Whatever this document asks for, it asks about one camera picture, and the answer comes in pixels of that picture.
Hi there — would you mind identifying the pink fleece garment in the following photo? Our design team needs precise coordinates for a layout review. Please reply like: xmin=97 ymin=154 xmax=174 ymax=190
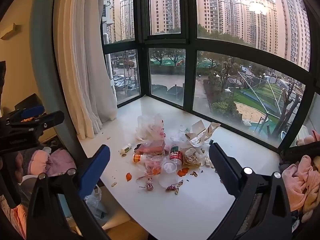
xmin=27 ymin=147 xmax=77 ymax=178

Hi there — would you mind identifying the pink plush toy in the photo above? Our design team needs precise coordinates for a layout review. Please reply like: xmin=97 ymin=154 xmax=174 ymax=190
xmin=296 ymin=130 xmax=320 ymax=147

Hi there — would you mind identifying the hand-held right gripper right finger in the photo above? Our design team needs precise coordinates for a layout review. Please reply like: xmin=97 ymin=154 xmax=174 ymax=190
xmin=208 ymin=142 xmax=293 ymax=240

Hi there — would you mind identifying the wooden wall shelf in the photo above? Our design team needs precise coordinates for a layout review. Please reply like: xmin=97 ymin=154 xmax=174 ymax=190
xmin=0 ymin=23 xmax=22 ymax=40

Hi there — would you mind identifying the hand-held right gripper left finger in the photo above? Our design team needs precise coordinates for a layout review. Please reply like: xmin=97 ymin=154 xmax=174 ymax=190
xmin=26 ymin=144 xmax=112 ymax=240

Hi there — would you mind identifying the red printed clear plastic bag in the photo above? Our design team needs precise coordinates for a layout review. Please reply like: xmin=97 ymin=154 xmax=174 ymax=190
xmin=136 ymin=114 xmax=167 ymax=142

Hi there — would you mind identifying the plastic bag of peanut shells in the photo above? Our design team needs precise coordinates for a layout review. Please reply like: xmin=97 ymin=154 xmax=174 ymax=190
xmin=181 ymin=140 xmax=208 ymax=167

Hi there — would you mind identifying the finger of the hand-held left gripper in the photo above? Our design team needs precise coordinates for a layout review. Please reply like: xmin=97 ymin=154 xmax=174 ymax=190
xmin=5 ymin=110 xmax=65 ymax=133
xmin=6 ymin=105 xmax=46 ymax=122

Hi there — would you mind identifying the torn paper packaging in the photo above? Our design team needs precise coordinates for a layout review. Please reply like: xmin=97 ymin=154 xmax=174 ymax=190
xmin=185 ymin=120 xmax=222 ymax=147

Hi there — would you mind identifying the pink orange cloth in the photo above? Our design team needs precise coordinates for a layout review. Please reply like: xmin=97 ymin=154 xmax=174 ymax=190
xmin=0 ymin=195 xmax=28 ymax=238

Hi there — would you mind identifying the red white twisted string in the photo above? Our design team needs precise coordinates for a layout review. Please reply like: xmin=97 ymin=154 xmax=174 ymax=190
xmin=139 ymin=176 xmax=153 ymax=192

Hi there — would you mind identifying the clear plastic cup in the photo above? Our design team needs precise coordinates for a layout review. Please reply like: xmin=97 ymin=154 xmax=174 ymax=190
xmin=158 ymin=159 xmax=178 ymax=188

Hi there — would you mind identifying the clear water bottle red label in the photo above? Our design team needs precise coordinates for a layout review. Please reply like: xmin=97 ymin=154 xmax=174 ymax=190
xmin=169 ymin=144 xmax=184 ymax=167

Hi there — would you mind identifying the red yellow snack wrapper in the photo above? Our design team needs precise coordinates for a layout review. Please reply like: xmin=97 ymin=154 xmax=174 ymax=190
xmin=145 ymin=160 xmax=163 ymax=178

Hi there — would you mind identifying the white sheer curtain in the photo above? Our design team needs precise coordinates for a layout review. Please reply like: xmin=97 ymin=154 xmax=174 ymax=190
xmin=54 ymin=0 xmax=118 ymax=140

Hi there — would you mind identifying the peach pink towel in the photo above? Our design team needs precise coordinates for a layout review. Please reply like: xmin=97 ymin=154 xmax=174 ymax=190
xmin=281 ymin=155 xmax=320 ymax=223

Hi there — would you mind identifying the orange pill bottle white cap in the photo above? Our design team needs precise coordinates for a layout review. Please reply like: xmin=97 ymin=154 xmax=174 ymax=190
xmin=132 ymin=153 xmax=148 ymax=163

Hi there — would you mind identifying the pink mauve fleece towel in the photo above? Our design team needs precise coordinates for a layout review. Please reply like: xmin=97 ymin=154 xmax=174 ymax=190
xmin=134 ymin=146 xmax=170 ymax=155

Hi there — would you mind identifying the large translucent plastic bag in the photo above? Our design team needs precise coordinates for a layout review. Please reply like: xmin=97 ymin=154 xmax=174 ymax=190
xmin=84 ymin=185 xmax=108 ymax=220

